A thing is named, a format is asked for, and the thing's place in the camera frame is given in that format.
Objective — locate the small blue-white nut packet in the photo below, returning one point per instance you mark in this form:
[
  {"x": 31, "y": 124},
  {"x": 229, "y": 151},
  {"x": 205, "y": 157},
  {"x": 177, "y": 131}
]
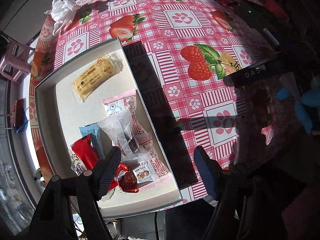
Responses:
[{"x": 145, "y": 172}]

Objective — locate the person's right hand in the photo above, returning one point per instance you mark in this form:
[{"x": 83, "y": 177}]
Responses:
[{"x": 303, "y": 115}]

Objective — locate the yellow biscuit packet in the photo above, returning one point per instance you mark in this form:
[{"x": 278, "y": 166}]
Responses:
[{"x": 96, "y": 76}]

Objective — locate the red and blue carton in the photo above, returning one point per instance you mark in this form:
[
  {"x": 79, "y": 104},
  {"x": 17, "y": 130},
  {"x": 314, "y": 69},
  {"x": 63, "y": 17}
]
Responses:
[{"x": 18, "y": 116}]

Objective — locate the pink and white packet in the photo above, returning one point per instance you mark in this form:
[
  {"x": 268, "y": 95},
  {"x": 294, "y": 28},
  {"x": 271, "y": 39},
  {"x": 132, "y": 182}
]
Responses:
[{"x": 117, "y": 105}]

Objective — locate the red and white printed packet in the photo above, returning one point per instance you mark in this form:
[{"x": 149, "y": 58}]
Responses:
[{"x": 150, "y": 150}]

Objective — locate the white crumpled plastic bag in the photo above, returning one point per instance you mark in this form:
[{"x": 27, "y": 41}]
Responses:
[{"x": 67, "y": 2}]

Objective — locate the red round candy packet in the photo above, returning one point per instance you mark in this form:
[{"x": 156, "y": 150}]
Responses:
[{"x": 128, "y": 182}]

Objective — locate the clear packet with dark snack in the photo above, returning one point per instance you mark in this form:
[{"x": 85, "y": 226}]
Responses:
[{"x": 122, "y": 132}]

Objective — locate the light blue packet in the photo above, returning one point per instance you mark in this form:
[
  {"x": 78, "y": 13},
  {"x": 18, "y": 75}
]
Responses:
[{"x": 87, "y": 132}]

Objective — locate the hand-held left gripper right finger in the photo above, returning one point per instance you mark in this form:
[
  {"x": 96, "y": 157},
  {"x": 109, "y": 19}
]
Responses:
[{"x": 206, "y": 172}]

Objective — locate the red plastic container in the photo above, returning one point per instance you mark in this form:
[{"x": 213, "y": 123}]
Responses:
[{"x": 275, "y": 6}]

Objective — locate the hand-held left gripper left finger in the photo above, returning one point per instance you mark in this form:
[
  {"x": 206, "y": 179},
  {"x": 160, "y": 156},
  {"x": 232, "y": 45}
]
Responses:
[{"x": 110, "y": 172}]

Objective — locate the beige snack packet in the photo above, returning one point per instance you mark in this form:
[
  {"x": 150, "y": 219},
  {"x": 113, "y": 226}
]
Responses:
[{"x": 228, "y": 60}]

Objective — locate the black chair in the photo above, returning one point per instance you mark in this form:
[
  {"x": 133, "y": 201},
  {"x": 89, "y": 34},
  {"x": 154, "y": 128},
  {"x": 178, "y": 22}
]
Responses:
[{"x": 190, "y": 222}]

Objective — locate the red snack packet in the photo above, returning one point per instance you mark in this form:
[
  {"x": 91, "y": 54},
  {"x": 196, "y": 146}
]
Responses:
[{"x": 85, "y": 152}]

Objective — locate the strawberry print tablecloth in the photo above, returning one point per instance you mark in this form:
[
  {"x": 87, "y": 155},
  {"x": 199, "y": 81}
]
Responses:
[{"x": 175, "y": 55}]

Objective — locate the white box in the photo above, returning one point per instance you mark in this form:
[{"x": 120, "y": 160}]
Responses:
[{"x": 75, "y": 115}]

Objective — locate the pink plastic stool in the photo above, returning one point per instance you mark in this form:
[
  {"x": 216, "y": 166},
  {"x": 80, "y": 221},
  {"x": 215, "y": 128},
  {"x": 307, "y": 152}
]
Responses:
[{"x": 15, "y": 62}]

